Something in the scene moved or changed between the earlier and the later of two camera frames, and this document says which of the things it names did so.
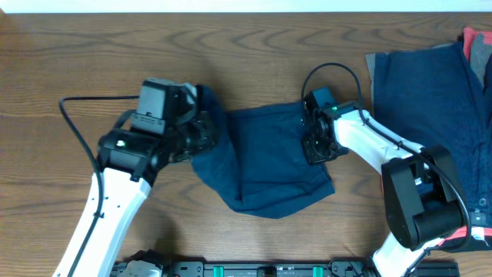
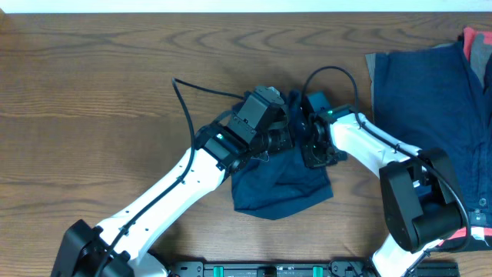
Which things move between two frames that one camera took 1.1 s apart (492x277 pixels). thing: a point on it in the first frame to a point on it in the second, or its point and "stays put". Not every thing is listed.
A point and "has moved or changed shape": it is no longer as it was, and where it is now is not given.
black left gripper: (205, 131) to (280, 137)
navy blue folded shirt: (431, 95) stays put
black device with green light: (284, 268) stays put
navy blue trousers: (258, 162) has moved or changed shape
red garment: (457, 233) stays put
